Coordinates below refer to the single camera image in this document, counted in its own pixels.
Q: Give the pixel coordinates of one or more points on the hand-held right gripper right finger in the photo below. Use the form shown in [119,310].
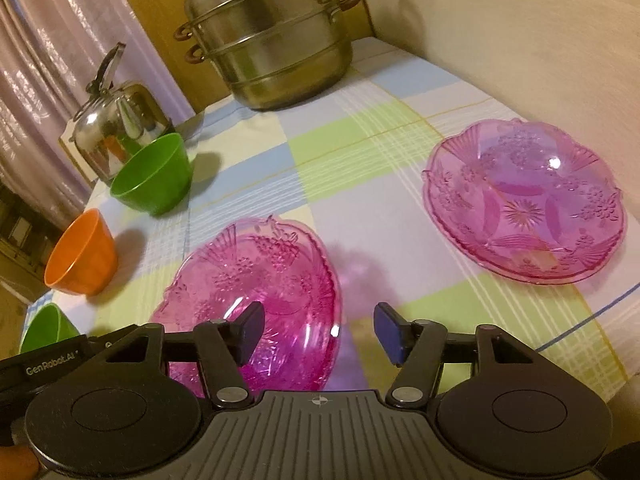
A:
[387,332]

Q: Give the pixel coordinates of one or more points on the orange plastic bowl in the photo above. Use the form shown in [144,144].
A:
[90,260]

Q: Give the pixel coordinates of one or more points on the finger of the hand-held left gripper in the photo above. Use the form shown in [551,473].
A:
[112,342]

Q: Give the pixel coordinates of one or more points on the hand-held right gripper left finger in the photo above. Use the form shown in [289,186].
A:
[250,332]

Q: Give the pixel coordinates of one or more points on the white wooden chair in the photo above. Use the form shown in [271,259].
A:
[82,167]

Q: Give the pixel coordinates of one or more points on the stainless steel steamer pot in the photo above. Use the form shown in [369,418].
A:
[280,45]

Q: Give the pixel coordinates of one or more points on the checked pastel tablecloth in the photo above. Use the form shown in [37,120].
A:
[360,160]

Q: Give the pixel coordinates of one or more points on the stainless steel kettle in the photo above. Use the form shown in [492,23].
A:
[105,125]

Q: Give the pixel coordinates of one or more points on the shiny lilac curtain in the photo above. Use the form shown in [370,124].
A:
[50,35]

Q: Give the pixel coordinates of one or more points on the green plastic bowl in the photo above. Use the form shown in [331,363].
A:
[45,327]
[160,180]

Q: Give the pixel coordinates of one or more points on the person's left hand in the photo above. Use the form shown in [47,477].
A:
[17,465]

